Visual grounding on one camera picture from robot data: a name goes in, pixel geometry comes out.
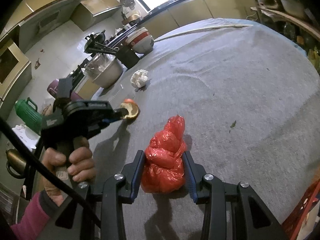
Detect grey tablecloth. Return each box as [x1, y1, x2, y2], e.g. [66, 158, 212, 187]
[87, 17, 320, 240]

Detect long white stick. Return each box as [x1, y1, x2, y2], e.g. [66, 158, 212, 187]
[155, 24, 253, 42]

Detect steel pot on rack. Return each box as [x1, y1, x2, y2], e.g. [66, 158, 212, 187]
[281, 0, 308, 20]

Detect black wok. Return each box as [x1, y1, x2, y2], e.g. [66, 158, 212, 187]
[84, 30, 106, 54]

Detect orange peel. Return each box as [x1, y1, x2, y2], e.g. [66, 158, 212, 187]
[120, 99, 140, 119]

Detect steel pot with lid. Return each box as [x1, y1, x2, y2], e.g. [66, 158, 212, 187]
[82, 54, 124, 88]

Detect range hood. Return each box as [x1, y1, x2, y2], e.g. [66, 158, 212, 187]
[17, 0, 112, 53]

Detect person's left hand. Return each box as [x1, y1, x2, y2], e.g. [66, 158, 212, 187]
[39, 137, 97, 209]

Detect dark chopstick holder cup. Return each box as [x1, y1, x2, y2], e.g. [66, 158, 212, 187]
[116, 46, 140, 69]

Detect green thermos jug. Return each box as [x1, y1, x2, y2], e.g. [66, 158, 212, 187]
[15, 97, 42, 134]

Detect red plastic bag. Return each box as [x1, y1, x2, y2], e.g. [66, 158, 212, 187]
[141, 115, 187, 194]

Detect metal storage rack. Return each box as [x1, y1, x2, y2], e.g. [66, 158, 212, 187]
[254, 0, 319, 59]

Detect pink sleeve forearm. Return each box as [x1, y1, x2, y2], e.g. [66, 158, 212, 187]
[10, 189, 63, 240]

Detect stacked red white bowls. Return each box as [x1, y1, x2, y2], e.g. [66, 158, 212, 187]
[125, 27, 154, 54]

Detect maroon thermos bottle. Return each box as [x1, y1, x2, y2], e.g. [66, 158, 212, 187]
[47, 77, 82, 101]

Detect red plastic trash basket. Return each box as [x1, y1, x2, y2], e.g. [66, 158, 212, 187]
[281, 180, 319, 239]

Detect crumpled white tissue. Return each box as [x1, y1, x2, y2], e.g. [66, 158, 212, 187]
[130, 69, 149, 88]

